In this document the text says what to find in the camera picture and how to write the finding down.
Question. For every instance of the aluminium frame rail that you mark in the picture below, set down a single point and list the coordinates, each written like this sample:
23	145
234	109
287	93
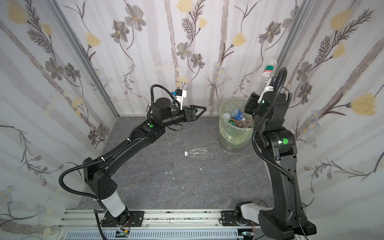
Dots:
197	224

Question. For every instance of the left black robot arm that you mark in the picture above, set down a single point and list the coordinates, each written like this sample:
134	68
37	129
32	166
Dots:
99	176

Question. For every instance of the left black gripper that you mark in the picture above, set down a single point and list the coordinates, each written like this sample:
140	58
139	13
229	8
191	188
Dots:
188	113

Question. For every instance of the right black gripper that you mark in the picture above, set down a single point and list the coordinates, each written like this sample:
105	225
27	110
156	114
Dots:
250	103

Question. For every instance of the clear bottle green cap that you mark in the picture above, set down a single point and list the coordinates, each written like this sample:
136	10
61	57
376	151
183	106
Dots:
264	78

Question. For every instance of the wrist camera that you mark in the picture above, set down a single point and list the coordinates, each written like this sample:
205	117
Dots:
267	89
180	95

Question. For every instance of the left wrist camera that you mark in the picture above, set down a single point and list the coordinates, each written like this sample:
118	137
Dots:
180	95

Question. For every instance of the clear bottle blue label white cap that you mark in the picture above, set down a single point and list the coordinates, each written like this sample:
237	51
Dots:
236	114

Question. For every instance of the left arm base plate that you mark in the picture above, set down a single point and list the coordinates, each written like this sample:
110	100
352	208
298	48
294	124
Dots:
126	219

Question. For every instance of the green soda bottle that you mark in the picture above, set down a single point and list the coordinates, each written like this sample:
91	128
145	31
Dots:
233	122

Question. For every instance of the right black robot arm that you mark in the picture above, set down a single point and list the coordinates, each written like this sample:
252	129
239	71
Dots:
276	146

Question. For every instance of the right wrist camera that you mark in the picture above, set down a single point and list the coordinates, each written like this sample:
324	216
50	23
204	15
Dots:
267	89

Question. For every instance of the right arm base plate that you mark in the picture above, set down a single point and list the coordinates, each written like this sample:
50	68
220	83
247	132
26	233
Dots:
229	219

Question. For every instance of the white bottle red cap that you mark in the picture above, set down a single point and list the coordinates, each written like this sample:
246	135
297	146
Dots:
226	117

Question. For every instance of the crushed clear bottle white cap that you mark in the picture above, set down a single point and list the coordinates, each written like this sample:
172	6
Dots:
196	152

